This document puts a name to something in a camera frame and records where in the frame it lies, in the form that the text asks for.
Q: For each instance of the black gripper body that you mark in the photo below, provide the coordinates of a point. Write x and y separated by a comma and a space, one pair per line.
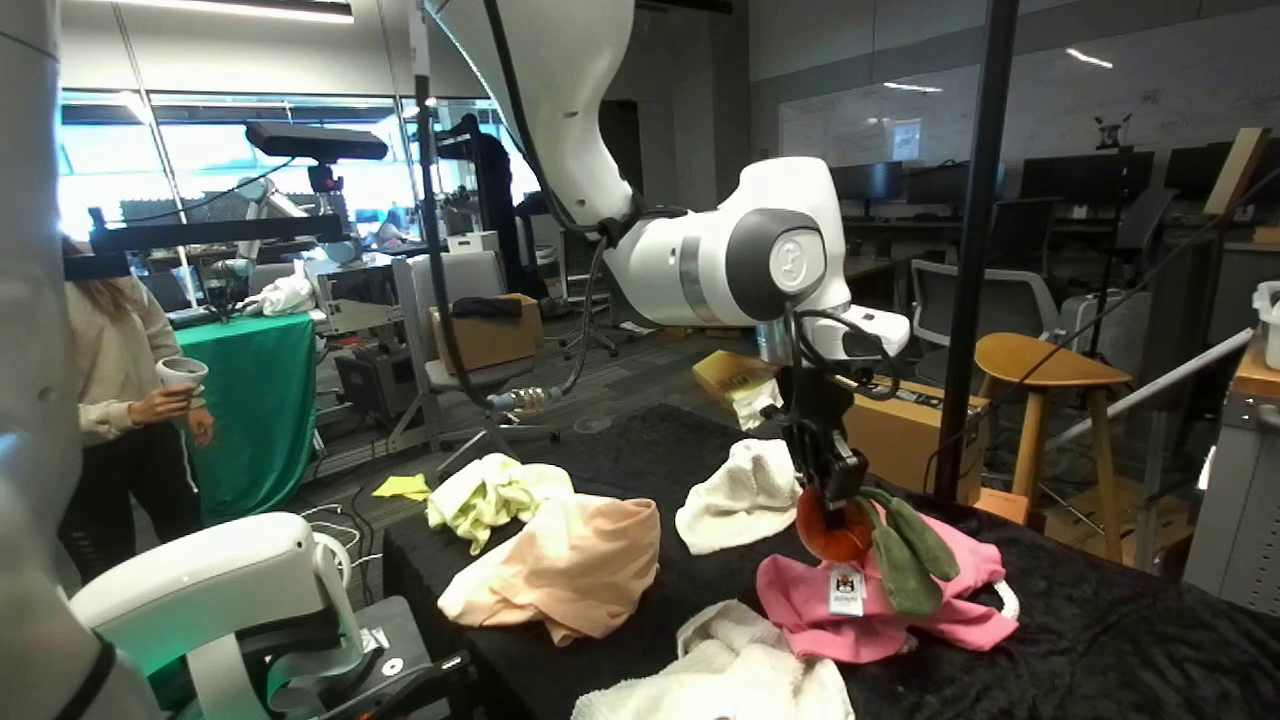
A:
817, 404

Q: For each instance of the white terry towel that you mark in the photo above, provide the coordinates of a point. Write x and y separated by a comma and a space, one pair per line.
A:
743, 500
734, 675

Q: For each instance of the orange plush toy green leaves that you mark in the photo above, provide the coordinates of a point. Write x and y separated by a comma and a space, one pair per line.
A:
906, 562

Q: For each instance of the pink cloth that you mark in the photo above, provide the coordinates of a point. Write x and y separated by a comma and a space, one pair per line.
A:
813, 625

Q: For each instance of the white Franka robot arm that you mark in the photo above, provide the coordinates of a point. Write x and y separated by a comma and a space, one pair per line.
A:
722, 261

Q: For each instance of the cardboard box with black tape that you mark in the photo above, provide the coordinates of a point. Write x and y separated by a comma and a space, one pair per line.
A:
906, 433

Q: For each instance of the yellowish wrist attachment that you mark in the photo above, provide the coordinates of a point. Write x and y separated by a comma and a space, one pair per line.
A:
726, 373

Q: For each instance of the grey office chair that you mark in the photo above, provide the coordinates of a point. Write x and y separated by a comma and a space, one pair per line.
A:
984, 300

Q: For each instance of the black metal pole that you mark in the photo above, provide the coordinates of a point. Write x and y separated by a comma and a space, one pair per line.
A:
974, 264

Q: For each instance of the black computer monitor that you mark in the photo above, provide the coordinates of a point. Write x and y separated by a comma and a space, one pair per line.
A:
1220, 164
865, 180
1084, 178

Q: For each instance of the wooden stool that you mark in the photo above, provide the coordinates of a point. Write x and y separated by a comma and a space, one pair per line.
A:
1052, 360

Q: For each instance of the peach cloth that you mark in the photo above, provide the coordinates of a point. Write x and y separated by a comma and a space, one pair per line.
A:
560, 575

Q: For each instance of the black velvet tablecloth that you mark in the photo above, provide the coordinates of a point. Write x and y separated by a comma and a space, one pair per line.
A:
1132, 641

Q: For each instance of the light green cloth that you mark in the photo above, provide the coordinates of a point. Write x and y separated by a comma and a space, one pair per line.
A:
486, 500

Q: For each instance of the silver metal pole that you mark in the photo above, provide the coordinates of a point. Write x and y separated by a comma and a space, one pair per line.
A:
1161, 380

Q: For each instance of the plain cardboard box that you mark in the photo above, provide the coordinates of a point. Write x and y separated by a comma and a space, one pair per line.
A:
492, 343

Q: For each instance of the wooden top workbench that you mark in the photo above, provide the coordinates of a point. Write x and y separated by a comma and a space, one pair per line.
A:
1242, 495

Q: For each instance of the small yellow cloth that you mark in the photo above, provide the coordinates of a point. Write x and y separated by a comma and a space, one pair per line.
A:
402, 485

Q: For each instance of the tan wooden panel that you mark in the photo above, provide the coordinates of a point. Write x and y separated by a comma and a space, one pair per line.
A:
1233, 168

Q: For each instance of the white crumpled bag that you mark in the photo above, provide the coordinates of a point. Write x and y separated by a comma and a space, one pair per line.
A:
280, 289

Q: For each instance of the green table cover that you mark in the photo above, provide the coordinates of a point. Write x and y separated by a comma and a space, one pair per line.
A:
263, 402

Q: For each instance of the small grey cup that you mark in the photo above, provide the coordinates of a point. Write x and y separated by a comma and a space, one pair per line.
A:
183, 368

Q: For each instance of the person in beige sweater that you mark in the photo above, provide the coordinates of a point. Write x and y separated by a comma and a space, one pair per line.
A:
120, 360

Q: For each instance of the black stereo camera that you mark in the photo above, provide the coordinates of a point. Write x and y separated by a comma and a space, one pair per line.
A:
322, 141

